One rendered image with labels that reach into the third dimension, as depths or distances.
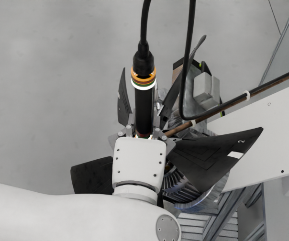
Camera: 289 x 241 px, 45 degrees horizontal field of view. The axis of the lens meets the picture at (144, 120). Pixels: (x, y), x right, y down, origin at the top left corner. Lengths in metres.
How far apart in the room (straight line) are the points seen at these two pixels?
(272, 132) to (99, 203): 0.64
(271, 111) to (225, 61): 1.83
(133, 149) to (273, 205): 0.81
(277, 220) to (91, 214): 0.95
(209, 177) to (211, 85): 0.54
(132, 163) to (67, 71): 2.19
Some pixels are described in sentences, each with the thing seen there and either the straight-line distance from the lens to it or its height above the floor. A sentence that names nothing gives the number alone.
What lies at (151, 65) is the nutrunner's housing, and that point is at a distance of 0.58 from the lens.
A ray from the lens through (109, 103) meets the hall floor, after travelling 2.57.
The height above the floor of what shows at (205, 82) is 1.16.
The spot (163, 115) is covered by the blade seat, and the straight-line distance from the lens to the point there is 1.03.
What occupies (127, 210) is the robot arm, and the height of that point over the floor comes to 1.60.
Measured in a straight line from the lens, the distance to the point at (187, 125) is 0.87.
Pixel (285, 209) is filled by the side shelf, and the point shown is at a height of 0.86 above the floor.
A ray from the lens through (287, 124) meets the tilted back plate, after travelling 1.02.
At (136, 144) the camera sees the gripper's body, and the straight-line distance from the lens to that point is 0.68.
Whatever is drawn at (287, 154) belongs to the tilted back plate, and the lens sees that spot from 0.98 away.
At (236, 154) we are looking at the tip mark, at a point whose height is 1.42.
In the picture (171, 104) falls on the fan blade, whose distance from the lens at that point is 1.07.
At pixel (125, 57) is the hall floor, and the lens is 2.84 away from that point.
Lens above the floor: 2.10
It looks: 58 degrees down
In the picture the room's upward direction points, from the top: straight up
